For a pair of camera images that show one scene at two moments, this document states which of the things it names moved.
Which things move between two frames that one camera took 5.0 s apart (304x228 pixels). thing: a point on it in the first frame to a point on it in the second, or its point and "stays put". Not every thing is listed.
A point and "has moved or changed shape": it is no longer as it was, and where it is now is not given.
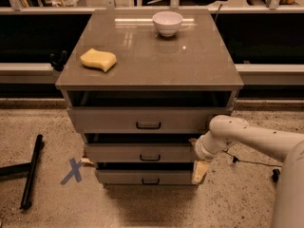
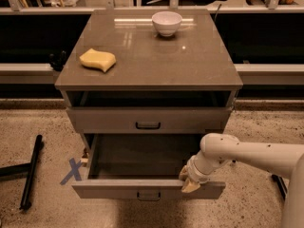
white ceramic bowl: (167, 23) stays put
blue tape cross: (75, 171) stays put
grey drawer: (140, 152) has moved or changed shape
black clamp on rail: (58, 60) stays put
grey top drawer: (145, 120) stays put
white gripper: (200, 150) to (192, 169)
